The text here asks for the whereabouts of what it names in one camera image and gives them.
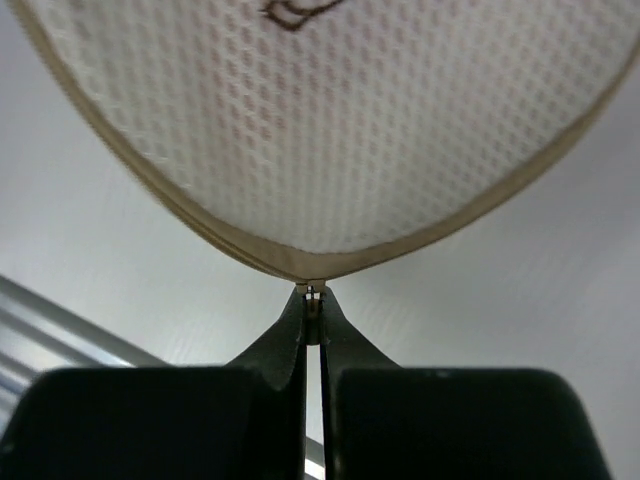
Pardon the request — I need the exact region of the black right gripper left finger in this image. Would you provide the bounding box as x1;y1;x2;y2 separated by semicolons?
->
1;294;306;479

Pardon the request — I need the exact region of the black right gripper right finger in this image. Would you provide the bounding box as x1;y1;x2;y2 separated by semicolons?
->
319;291;611;479

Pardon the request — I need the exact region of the beige round glasses laundry bag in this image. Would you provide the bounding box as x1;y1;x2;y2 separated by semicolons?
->
11;1;639;290

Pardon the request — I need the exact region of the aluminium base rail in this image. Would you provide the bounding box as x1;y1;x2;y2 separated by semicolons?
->
1;280;325;479

